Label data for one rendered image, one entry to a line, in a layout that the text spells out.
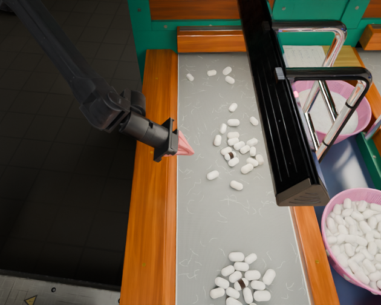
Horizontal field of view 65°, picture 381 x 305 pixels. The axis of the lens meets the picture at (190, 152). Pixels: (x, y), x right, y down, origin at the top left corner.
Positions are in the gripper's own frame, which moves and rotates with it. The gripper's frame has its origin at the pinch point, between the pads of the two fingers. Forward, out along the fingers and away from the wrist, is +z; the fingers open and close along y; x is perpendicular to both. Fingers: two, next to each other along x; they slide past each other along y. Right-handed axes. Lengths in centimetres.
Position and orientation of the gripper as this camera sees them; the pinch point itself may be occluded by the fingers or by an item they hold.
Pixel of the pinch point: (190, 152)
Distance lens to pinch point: 78.5
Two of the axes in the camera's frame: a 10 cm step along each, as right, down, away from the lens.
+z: 7.7, 3.7, 5.1
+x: -6.3, 4.4, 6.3
